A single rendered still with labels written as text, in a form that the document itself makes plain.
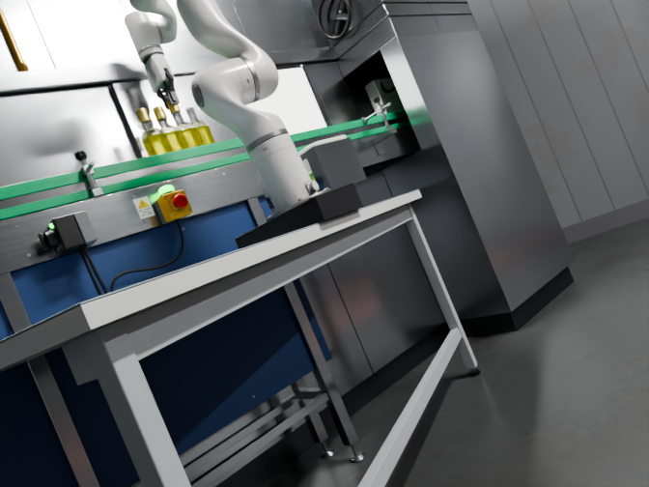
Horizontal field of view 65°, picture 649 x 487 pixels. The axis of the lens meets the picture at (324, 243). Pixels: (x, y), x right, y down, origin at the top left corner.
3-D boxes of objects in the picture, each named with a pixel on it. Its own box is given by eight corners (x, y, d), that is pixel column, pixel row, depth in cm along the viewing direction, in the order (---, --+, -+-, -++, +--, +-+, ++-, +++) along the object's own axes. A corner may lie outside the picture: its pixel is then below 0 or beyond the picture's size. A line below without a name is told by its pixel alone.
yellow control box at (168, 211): (184, 219, 151) (175, 196, 151) (194, 213, 145) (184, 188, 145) (162, 226, 146) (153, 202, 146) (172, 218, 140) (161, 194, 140)
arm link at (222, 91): (296, 128, 132) (254, 43, 131) (233, 152, 124) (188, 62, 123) (279, 144, 143) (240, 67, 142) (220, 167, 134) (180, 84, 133)
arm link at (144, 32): (162, 54, 181) (136, 59, 177) (148, 20, 181) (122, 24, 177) (165, 42, 174) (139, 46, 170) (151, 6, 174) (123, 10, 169)
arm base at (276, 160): (345, 186, 137) (314, 123, 136) (304, 202, 122) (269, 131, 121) (296, 212, 149) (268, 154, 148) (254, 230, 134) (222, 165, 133)
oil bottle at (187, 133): (208, 182, 179) (184, 126, 179) (214, 177, 175) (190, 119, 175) (194, 186, 176) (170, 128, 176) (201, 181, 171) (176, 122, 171)
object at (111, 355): (481, 370, 200) (410, 201, 200) (313, 842, 66) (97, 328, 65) (459, 376, 204) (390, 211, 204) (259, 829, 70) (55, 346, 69)
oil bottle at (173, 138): (193, 186, 176) (169, 128, 176) (200, 181, 171) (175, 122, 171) (179, 190, 172) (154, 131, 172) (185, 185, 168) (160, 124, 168)
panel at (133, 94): (327, 134, 237) (299, 67, 237) (331, 131, 235) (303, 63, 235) (147, 177, 179) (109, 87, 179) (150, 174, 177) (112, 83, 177)
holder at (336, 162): (320, 203, 196) (304, 165, 196) (367, 179, 175) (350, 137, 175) (286, 214, 185) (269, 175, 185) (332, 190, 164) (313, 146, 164)
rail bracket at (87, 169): (104, 197, 140) (85, 153, 140) (112, 188, 135) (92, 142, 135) (90, 201, 138) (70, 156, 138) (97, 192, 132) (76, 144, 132)
